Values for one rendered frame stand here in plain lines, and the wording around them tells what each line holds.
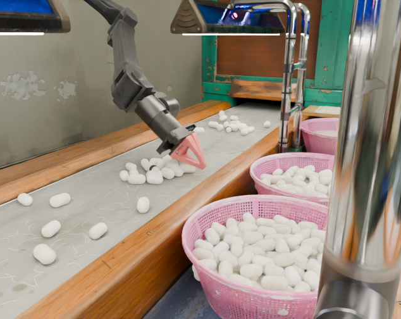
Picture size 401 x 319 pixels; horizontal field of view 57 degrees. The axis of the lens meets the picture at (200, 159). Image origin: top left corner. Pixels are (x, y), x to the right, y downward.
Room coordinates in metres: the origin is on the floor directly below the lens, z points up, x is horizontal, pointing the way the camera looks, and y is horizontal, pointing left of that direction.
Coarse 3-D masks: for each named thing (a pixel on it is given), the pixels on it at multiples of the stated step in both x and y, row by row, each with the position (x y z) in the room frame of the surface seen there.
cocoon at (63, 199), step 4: (56, 196) 0.61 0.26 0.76; (60, 196) 0.61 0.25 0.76; (64, 196) 0.62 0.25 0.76; (68, 196) 0.62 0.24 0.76; (52, 200) 0.60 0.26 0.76; (56, 200) 0.60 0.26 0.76; (60, 200) 0.61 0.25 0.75; (64, 200) 0.61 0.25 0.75; (68, 200) 0.62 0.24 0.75; (52, 204) 0.60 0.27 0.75; (56, 204) 0.60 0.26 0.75; (60, 204) 0.61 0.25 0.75; (64, 204) 0.62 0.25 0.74
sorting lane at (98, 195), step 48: (144, 144) 1.01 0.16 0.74; (240, 144) 1.01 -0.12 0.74; (48, 192) 0.67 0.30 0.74; (96, 192) 0.67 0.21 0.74; (144, 192) 0.67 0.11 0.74; (0, 240) 0.50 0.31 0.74; (48, 240) 0.50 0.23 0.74; (96, 240) 0.50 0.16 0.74; (0, 288) 0.38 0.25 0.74; (48, 288) 0.38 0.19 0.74
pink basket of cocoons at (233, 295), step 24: (192, 216) 0.51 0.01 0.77; (216, 216) 0.56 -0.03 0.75; (240, 216) 0.58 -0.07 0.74; (264, 216) 0.58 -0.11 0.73; (288, 216) 0.57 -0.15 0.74; (312, 216) 0.56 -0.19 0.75; (192, 240) 0.49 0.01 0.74; (216, 288) 0.38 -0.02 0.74; (240, 288) 0.35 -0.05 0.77; (216, 312) 0.41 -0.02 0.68; (240, 312) 0.37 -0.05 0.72; (264, 312) 0.35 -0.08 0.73; (288, 312) 0.35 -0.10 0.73; (312, 312) 0.35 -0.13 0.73
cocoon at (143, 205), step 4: (140, 200) 0.59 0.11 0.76; (144, 200) 0.59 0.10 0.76; (148, 200) 0.60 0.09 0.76; (140, 204) 0.58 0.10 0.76; (144, 204) 0.58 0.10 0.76; (148, 204) 0.59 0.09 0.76; (140, 208) 0.58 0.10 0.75; (144, 208) 0.58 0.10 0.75; (148, 208) 0.58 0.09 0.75; (140, 212) 0.58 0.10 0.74; (144, 212) 0.58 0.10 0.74
